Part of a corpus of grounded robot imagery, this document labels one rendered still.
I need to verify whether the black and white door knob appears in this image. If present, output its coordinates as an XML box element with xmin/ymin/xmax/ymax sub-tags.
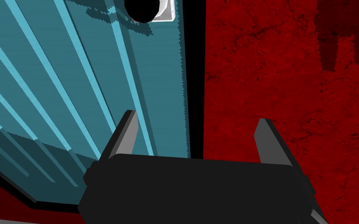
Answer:
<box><xmin>124</xmin><ymin>0</ymin><xmax>176</xmax><ymax>24</ymax></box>

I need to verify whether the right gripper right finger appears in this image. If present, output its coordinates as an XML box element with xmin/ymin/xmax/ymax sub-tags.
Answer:
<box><xmin>253</xmin><ymin>118</ymin><xmax>294</xmax><ymax>166</ymax></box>

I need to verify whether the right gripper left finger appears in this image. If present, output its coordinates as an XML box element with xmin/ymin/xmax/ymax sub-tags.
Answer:
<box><xmin>100</xmin><ymin>109</ymin><xmax>139</xmax><ymax>161</ymax></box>

